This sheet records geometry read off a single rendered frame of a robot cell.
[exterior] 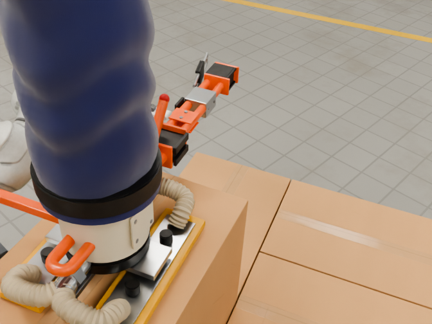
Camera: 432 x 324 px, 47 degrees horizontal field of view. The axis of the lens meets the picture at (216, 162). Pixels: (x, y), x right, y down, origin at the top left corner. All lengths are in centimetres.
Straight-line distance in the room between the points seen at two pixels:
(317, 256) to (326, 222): 16
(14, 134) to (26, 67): 51
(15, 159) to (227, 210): 50
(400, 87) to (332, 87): 51
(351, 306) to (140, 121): 98
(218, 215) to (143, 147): 42
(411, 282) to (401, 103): 217
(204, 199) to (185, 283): 25
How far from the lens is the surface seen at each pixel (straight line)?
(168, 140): 113
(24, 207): 102
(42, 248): 109
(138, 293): 98
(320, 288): 158
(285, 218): 175
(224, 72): 139
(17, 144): 121
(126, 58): 70
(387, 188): 288
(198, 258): 107
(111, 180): 79
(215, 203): 119
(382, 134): 330
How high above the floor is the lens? 176
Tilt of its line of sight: 38 degrees down
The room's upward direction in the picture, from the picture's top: 3 degrees clockwise
